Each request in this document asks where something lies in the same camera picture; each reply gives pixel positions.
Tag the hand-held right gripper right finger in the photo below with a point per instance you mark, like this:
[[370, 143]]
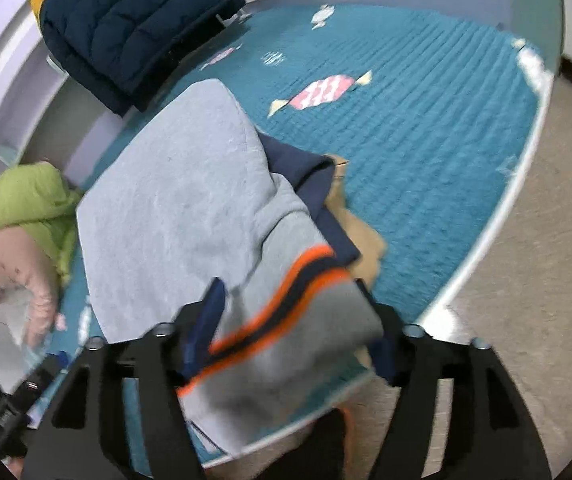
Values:
[[391, 360]]

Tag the green quilt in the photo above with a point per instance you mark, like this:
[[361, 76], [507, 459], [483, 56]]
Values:
[[21, 195]]

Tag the pink quilt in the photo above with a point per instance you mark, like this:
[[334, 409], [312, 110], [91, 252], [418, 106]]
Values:
[[6, 265]]

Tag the teal quilted bed mat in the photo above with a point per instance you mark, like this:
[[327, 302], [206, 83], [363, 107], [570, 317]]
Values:
[[416, 160]]

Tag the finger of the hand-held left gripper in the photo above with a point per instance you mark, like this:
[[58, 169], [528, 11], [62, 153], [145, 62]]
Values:
[[58, 359]]

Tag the khaki pants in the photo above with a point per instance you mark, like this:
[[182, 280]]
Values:
[[361, 240]]

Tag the grey navy zip jacket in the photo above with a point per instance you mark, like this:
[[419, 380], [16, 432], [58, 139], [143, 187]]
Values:
[[176, 210]]

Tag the yellow navy puffer jacket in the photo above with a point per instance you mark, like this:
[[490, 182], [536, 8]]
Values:
[[131, 25]]

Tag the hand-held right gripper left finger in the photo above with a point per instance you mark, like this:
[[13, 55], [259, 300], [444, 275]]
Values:
[[198, 347]]

